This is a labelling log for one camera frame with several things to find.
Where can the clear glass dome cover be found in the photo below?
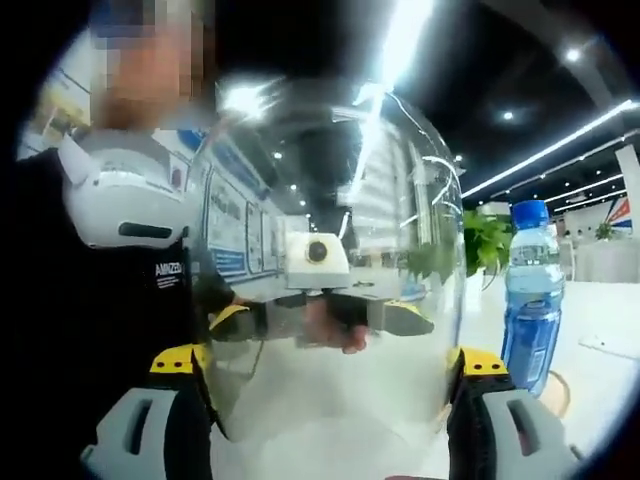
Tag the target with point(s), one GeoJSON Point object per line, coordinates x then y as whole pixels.
{"type": "Point", "coordinates": [400, 200]}

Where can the green leafy plant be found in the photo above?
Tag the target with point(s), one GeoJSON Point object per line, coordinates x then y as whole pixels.
{"type": "Point", "coordinates": [487, 240]}

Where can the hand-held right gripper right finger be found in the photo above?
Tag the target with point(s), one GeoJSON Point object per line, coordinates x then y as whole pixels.
{"type": "Point", "coordinates": [500, 440]}

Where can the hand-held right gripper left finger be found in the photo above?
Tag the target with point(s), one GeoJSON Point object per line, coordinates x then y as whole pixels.
{"type": "Point", "coordinates": [150, 435]}

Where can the white chest-worn device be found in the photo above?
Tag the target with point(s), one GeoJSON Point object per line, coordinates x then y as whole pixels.
{"type": "Point", "coordinates": [130, 200]}

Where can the blue white packet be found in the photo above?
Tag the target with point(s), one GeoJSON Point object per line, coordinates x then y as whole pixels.
{"type": "Point", "coordinates": [412, 290]}

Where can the person's left hand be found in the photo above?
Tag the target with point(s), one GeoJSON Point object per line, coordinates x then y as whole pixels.
{"type": "Point", "coordinates": [320, 325]}

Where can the blue drink bottle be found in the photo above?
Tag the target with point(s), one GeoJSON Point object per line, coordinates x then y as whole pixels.
{"type": "Point", "coordinates": [532, 325]}

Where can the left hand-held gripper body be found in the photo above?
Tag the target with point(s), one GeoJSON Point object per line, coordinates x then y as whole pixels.
{"type": "Point", "coordinates": [315, 270]}

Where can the small green plant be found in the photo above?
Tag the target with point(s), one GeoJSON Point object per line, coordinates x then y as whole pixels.
{"type": "Point", "coordinates": [604, 231]}

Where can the red blue wall banner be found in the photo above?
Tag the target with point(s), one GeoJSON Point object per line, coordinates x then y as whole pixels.
{"type": "Point", "coordinates": [620, 215]}

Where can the round wooden base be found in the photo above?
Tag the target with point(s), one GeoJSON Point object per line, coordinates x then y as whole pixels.
{"type": "Point", "coordinates": [556, 404]}

